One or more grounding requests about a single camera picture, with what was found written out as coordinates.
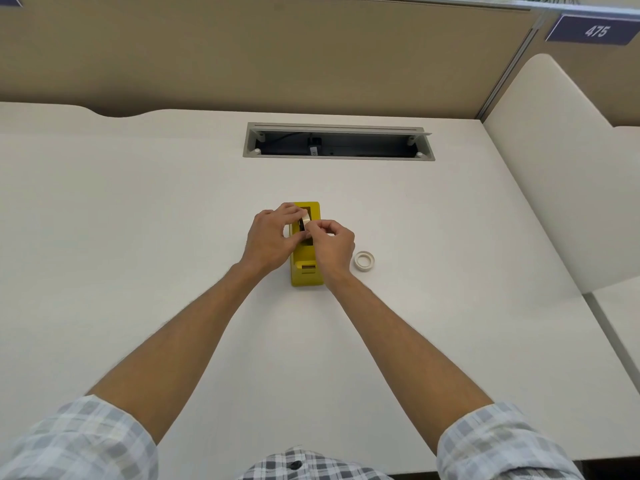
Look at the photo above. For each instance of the person's right hand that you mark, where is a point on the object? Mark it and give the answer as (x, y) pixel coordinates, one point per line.
(332, 249)

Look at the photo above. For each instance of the person's left hand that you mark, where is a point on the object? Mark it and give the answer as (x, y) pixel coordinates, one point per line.
(267, 242)

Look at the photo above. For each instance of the person's left thumb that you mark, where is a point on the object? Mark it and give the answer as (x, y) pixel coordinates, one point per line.
(299, 238)

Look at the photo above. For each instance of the person's right thumb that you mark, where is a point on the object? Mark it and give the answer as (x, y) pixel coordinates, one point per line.
(315, 233)

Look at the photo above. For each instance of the beige tape roll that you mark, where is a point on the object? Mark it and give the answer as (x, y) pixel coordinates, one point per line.
(304, 220)

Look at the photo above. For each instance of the person's right forearm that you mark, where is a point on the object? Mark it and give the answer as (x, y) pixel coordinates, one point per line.
(405, 359)

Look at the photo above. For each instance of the person's left forearm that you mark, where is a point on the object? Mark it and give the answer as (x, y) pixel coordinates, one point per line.
(175, 344)

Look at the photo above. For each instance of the yellow tape dispenser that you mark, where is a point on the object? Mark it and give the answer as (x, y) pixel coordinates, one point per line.
(306, 267)

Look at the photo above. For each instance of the white tape roll core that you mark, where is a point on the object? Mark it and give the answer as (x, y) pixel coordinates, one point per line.
(364, 260)

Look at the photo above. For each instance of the beige desk partition panel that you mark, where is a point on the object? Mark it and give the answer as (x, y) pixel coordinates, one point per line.
(260, 54)

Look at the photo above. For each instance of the plaid checked shirt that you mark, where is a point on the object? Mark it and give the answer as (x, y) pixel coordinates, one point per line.
(310, 447)

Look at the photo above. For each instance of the white side divider panel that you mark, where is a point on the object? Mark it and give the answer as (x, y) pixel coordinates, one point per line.
(565, 174)

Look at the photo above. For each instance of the blue number sign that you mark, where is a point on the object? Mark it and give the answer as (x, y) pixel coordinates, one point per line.
(593, 29)

